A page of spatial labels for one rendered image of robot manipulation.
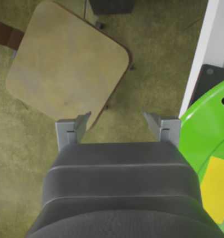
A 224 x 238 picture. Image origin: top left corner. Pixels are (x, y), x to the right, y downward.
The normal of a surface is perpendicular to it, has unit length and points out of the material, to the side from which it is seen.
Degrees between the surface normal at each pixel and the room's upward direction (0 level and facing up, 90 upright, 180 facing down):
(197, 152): 23
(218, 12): 0
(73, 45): 0
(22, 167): 0
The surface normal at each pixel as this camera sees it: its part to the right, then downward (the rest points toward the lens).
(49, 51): -0.01, 0.29
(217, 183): -0.25, 0.21
